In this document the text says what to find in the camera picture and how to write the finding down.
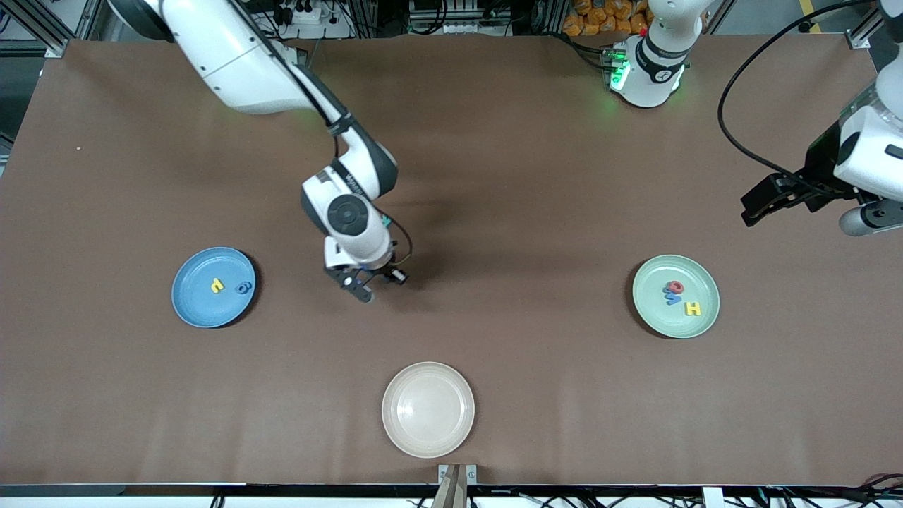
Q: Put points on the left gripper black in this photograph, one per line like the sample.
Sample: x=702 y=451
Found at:
x=817 y=171

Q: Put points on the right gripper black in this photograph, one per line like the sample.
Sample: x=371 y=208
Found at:
x=382 y=269

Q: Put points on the blue letter a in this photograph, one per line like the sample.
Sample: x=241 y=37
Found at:
x=239 y=288

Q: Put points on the yellow lowercase letter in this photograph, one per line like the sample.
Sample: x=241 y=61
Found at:
x=217 y=285

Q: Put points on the yellow letter H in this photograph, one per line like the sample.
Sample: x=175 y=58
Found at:
x=693 y=309

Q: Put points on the red letter Q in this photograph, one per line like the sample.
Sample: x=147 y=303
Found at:
x=671 y=287

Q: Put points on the blue capital letter M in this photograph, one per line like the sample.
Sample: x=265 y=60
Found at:
x=674 y=300

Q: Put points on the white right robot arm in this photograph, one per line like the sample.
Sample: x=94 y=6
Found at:
x=240 y=63

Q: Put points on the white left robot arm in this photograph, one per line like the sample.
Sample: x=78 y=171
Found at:
x=652 y=67

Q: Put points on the blue plate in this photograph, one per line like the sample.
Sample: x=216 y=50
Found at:
x=197 y=303

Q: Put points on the beige plate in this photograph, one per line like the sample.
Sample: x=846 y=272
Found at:
x=428 y=409

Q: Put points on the brown table cover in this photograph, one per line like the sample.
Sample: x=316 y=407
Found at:
x=536 y=339

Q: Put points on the white power strip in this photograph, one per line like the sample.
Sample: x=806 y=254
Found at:
x=310 y=17

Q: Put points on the tan mounting pole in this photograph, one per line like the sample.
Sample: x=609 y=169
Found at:
x=451 y=494

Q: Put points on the light green plate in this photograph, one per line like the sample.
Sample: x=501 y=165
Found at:
x=656 y=314

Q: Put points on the black equipment rack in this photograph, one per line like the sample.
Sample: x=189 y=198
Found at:
x=458 y=10

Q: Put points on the orange snack packets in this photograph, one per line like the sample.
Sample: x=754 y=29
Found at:
x=600 y=17

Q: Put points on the aluminium frame profile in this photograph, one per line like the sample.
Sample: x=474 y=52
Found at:
x=56 y=46
x=861 y=39

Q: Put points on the metal bracket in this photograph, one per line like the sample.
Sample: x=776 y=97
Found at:
x=442 y=473

